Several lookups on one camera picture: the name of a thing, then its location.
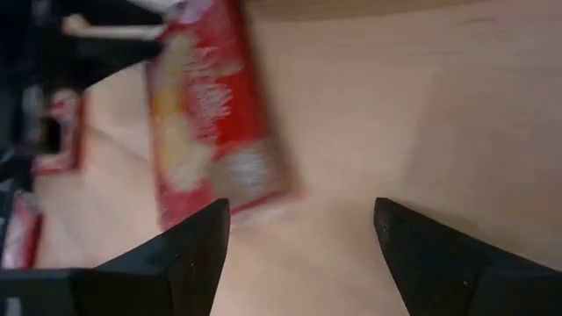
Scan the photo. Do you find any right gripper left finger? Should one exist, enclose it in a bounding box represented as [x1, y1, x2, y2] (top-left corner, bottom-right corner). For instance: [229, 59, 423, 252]
[72, 197, 232, 316]

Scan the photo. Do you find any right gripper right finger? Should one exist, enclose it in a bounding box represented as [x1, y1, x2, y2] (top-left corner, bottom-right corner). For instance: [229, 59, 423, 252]
[372, 197, 533, 316]

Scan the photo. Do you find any red Orville popcorn bag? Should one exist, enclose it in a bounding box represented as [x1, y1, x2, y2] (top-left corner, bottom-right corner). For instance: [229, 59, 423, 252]
[0, 192, 45, 269]
[32, 85, 87, 176]
[144, 0, 304, 232]

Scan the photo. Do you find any black aluminium table frame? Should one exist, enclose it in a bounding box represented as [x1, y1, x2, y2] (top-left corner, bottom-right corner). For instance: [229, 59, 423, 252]
[0, 144, 37, 194]

